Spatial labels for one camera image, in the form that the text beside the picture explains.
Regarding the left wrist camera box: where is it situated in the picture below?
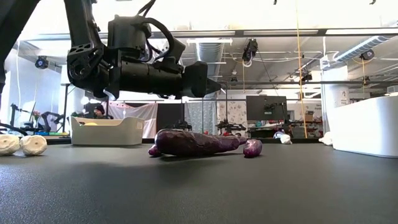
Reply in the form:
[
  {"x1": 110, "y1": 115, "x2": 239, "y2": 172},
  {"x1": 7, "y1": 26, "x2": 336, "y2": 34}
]
[{"x1": 107, "y1": 14, "x2": 153, "y2": 62}]

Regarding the large purple eggplant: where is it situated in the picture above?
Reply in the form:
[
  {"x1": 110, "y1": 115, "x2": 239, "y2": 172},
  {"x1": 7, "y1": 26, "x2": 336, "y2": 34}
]
[{"x1": 154, "y1": 128, "x2": 248, "y2": 157}]

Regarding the black round spotlight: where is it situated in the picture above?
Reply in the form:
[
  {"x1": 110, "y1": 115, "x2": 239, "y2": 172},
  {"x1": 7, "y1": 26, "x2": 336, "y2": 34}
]
[
  {"x1": 34, "y1": 55, "x2": 50, "y2": 70},
  {"x1": 360, "y1": 49, "x2": 376, "y2": 61}
]

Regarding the grey patterned curtain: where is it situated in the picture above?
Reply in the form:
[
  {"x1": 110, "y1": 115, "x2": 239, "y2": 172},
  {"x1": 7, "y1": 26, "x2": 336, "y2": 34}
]
[{"x1": 185, "y1": 101, "x2": 218, "y2": 133}]

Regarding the yellow rope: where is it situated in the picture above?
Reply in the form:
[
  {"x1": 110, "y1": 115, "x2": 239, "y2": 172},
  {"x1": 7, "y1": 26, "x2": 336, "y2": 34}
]
[{"x1": 294, "y1": 0, "x2": 308, "y2": 139}]

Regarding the black monitor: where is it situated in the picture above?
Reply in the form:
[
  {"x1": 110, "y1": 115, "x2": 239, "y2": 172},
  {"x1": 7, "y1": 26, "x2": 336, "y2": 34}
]
[{"x1": 246, "y1": 95, "x2": 289, "y2": 121}]

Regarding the white round pillar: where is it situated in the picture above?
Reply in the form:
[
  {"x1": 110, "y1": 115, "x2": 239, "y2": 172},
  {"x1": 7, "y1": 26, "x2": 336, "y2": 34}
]
[{"x1": 322, "y1": 67, "x2": 349, "y2": 108}]

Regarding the person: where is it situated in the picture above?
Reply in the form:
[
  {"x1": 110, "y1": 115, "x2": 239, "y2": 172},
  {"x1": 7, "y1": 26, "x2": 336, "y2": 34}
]
[{"x1": 91, "y1": 104, "x2": 114, "y2": 120}]

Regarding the white plastic basket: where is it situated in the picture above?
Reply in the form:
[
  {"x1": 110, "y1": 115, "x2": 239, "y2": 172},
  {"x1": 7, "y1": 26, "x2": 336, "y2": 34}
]
[{"x1": 326, "y1": 95, "x2": 398, "y2": 159}]

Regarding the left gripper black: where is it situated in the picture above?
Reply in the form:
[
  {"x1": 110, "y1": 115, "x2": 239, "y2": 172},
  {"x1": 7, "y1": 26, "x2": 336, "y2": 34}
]
[{"x1": 104, "y1": 58, "x2": 222, "y2": 100}]

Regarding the white cloth curtain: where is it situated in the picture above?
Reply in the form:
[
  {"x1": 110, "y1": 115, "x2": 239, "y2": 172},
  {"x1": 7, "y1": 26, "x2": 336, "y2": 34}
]
[{"x1": 107, "y1": 101, "x2": 159, "y2": 139}]

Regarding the beige plastic basket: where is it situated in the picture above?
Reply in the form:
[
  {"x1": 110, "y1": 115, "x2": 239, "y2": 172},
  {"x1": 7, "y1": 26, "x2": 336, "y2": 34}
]
[{"x1": 70, "y1": 115, "x2": 146, "y2": 146}]

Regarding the small purple eggplant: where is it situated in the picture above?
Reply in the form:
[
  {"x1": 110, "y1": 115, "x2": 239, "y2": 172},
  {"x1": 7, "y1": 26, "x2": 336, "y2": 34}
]
[
  {"x1": 243, "y1": 138, "x2": 264, "y2": 159},
  {"x1": 147, "y1": 144, "x2": 162, "y2": 157}
]

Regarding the silver ventilation duct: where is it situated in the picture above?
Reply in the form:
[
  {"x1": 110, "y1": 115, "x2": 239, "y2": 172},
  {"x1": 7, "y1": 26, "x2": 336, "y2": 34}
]
[{"x1": 195, "y1": 42, "x2": 225, "y2": 100}]

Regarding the white spiral duct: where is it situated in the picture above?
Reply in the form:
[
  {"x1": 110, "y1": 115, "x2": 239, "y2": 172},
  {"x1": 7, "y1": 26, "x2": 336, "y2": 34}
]
[{"x1": 334, "y1": 35, "x2": 392, "y2": 63}]

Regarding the grey metal beam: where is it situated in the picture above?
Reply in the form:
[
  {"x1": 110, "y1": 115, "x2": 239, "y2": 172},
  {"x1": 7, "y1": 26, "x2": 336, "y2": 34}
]
[{"x1": 18, "y1": 27, "x2": 398, "y2": 41}]

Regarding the black device on cord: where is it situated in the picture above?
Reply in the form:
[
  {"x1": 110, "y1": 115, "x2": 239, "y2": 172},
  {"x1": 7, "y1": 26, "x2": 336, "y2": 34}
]
[{"x1": 241, "y1": 39, "x2": 259, "y2": 68}]

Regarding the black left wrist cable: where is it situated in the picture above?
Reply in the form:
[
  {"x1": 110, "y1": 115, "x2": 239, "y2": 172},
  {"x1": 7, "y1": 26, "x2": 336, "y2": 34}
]
[{"x1": 136, "y1": 0, "x2": 187, "y2": 63}]

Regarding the white-screen monitor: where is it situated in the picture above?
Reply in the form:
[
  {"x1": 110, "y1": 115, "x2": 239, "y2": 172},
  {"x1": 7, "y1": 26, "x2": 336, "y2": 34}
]
[{"x1": 20, "y1": 100, "x2": 37, "y2": 124}]

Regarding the white floral curtain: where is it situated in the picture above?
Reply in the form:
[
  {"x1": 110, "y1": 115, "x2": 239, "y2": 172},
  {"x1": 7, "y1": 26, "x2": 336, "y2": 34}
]
[{"x1": 217, "y1": 101, "x2": 248, "y2": 138}]

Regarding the black aluminium table frame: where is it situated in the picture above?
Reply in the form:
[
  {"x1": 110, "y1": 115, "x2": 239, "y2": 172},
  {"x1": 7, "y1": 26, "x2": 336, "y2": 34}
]
[{"x1": 46, "y1": 136, "x2": 327, "y2": 146}]

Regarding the black stand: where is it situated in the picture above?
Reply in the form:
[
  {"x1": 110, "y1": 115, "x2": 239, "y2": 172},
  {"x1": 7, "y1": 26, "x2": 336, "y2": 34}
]
[{"x1": 9, "y1": 103, "x2": 19, "y2": 128}]

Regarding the black curtain panel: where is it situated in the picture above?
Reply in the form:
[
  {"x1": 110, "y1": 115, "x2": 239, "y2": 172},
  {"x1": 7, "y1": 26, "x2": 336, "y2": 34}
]
[{"x1": 156, "y1": 103, "x2": 186, "y2": 131}]

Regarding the green flat item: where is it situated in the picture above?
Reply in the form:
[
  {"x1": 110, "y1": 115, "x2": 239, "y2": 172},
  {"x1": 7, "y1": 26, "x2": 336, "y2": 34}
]
[{"x1": 34, "y1": 131, "x2": 70, "y2": 137}]

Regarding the white strip light fixture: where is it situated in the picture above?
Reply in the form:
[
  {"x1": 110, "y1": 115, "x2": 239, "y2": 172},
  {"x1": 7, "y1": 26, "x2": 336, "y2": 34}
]
[{"x1": 186, "y1": 37, "x2": 233, "y2": 46}]

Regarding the black table mat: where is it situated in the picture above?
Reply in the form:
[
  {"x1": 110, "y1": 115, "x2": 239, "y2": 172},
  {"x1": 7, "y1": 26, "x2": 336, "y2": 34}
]
[{"x1": 0, "y1": 142, "x2": 398, "y2": 224}]

